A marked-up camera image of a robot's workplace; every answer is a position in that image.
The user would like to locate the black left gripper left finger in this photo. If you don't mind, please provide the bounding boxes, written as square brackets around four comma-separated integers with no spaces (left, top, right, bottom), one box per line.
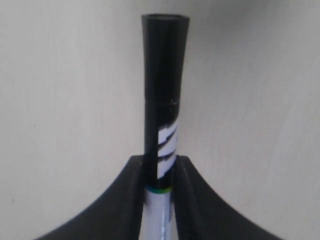
[40,155,144,240]

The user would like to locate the black and white marker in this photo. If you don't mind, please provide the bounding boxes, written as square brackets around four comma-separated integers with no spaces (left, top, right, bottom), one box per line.
[141,13,190,240]

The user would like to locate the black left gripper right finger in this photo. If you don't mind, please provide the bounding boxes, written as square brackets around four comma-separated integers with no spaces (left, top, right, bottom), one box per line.
[173,155,278,240]

